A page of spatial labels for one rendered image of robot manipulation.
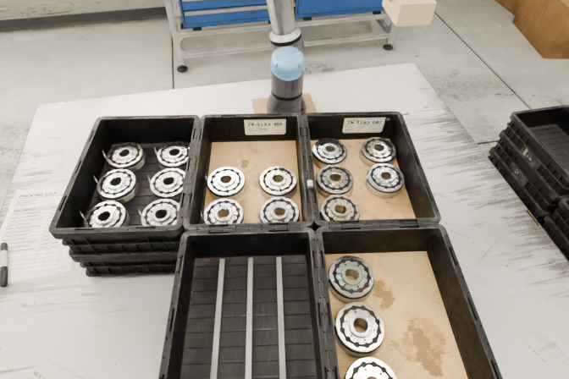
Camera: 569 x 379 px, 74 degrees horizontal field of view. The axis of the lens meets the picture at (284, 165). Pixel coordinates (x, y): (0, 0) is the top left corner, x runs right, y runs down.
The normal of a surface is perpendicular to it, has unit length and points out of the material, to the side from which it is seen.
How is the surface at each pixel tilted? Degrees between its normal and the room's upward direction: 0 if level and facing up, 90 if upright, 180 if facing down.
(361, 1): 90
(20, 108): 0
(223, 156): 0
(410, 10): 89
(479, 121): 0
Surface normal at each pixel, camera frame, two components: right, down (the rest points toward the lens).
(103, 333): 0.01, -0.67
